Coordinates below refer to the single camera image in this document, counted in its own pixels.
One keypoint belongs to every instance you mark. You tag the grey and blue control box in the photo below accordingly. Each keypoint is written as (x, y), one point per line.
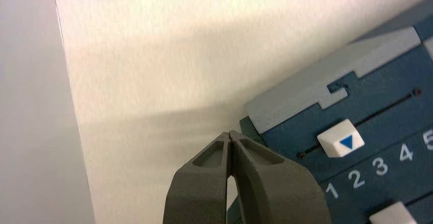
(372, 80)

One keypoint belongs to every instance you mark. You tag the white slider knob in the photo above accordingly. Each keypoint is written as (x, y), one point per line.
(335, 136)
(392, 215)

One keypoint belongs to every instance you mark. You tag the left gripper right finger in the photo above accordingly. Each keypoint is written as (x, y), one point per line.
(277, 195)

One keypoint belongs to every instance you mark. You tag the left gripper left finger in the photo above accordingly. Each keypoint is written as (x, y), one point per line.
(199, 195)

